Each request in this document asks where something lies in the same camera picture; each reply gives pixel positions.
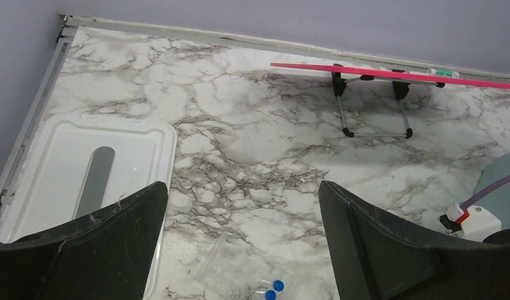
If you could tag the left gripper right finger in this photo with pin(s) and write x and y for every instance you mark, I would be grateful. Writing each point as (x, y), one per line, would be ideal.
(378, 255)

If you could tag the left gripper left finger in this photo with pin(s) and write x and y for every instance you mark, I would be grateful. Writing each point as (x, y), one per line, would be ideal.
(106, 254)

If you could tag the white plastic lid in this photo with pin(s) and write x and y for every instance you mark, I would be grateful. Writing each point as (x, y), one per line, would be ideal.
(83, 163)

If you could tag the blue-capped test tube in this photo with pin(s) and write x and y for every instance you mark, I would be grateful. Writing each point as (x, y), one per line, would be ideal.
(270, 295)
(278, 285)

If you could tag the teal plastic bin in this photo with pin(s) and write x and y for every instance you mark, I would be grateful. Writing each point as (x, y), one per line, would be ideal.
(498, 201)

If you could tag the small green-white tube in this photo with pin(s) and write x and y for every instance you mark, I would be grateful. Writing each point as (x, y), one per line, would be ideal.
(443, 73)

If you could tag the red rod on stand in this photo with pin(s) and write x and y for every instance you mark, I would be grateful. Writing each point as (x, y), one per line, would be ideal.
(395, 75)

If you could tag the black wire stand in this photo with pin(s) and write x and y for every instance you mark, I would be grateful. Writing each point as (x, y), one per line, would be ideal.
(373, 107)

